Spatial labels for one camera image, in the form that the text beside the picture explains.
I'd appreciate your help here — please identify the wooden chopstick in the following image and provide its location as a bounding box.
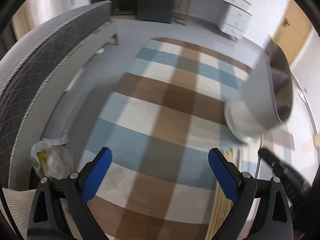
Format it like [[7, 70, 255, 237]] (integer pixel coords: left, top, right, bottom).
[[254, 132, 265, 179], [207, 152, 241, 240]]

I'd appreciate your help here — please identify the white plastic bag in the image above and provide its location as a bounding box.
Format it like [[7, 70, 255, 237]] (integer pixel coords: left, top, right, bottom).
[[30, 132, 75, 179]]

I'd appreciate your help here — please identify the white grey utensil holder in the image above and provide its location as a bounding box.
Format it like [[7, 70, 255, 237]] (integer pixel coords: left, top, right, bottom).
[[225, 40, 293, 143]]

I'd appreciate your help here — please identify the plaid checkered rug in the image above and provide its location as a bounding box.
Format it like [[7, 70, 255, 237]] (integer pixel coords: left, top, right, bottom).
[[80, 37, 260, 239]]

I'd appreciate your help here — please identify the dark grey quilted mattress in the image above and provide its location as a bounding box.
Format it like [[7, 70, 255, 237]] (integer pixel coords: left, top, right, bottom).
[[1, 1, 112, 187]]

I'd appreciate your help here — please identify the wooden door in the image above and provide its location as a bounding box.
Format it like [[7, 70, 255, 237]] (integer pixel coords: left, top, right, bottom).
[[273, 0, 312, 64]]

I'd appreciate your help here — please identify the white vanity desk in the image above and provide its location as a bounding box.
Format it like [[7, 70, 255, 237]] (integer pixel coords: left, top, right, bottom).
[[177, 0, 252, 40]]

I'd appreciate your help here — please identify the dark grey refrigerator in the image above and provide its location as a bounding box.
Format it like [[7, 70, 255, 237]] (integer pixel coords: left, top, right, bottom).
[[137, 0, 176, 24]]

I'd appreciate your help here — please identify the grey bed frame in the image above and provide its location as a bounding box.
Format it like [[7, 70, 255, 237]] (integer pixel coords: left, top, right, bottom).
[[8, 21, 118, 191]]

